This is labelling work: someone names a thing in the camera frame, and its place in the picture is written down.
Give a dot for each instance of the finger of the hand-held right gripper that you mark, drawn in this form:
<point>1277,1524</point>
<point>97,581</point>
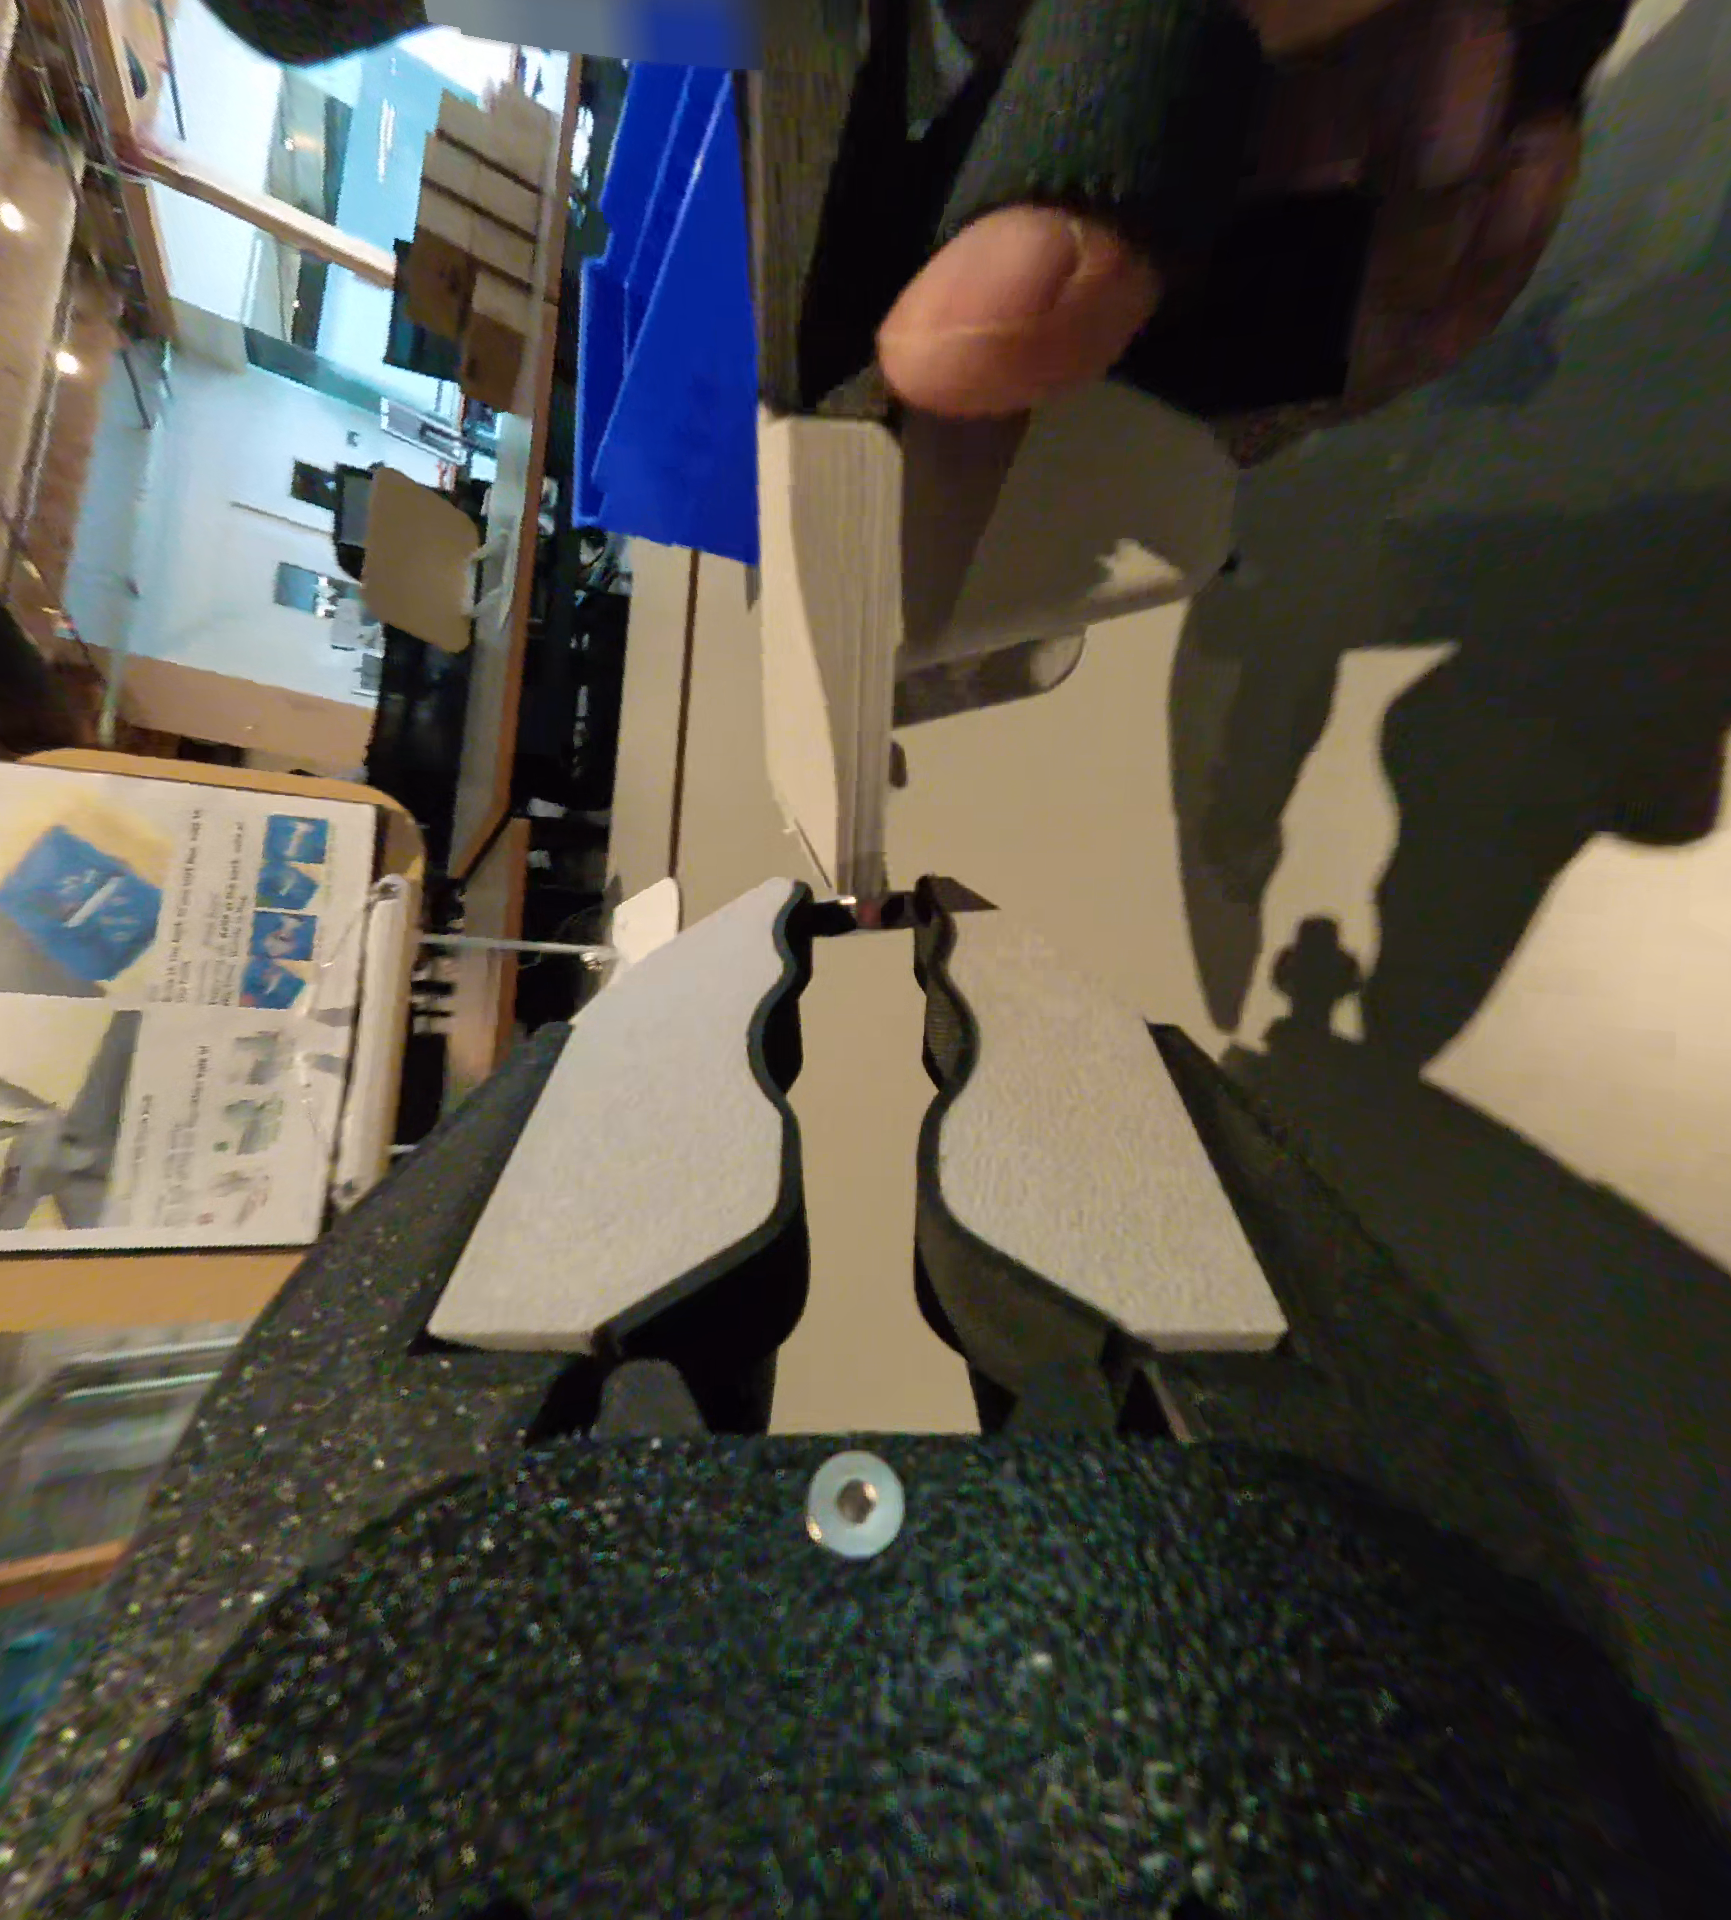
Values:
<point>821,600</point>

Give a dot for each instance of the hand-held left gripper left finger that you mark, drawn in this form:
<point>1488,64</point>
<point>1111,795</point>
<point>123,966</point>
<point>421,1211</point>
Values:
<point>627,1155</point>

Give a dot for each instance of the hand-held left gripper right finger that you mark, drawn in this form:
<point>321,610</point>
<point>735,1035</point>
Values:
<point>1091,1155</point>

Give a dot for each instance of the blue plastic bin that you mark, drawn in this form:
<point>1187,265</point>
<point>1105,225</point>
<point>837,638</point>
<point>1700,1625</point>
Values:
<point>671,345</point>

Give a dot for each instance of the silver hex nut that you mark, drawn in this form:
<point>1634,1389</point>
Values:
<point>873,908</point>

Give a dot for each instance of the person's right hand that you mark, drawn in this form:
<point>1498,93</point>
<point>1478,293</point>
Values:
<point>1017,315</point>

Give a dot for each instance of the beige tablet on stand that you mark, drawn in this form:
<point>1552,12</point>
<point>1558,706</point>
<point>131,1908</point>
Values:
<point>423,563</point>

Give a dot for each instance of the stack of cardboard boxes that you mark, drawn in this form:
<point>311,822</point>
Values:
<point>483,241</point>

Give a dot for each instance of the instruction sheet on clipboard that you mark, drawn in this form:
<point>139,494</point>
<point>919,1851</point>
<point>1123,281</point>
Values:
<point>131,1290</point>

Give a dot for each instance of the printed instruction sheet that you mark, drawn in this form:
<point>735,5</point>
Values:
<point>131,1004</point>

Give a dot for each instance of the white plastic base plate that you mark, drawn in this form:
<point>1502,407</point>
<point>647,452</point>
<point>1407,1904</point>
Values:
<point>649,923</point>

